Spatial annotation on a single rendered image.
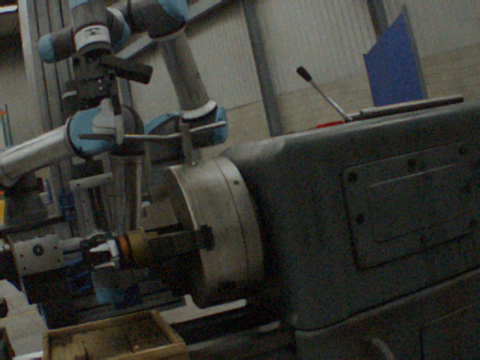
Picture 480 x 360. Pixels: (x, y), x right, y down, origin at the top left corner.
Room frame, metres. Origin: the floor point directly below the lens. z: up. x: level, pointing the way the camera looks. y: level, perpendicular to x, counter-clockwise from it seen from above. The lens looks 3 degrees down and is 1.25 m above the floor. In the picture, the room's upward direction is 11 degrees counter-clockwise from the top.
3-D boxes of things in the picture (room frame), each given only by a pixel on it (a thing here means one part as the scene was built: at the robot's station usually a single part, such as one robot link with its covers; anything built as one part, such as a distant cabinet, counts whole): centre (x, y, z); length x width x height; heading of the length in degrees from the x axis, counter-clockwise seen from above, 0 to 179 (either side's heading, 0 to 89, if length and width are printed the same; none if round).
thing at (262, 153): (1.49, -0.28, 1.06); 0.59 x 0.48 x 0.39; 107
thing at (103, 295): (1.56, 0.38, 0.98); 0.11 x 0.08 x 0.11; 161
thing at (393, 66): (7.93, -2.17, 1.18); 4.12 x 0.80 x 2.35; 174
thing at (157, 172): (1.99, 0.21, 1.21); 0.15 x 0.15 x 0.10
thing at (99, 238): (1.39, 0.35, 1.08); 0.12 x 0.09 x 0.08; 17
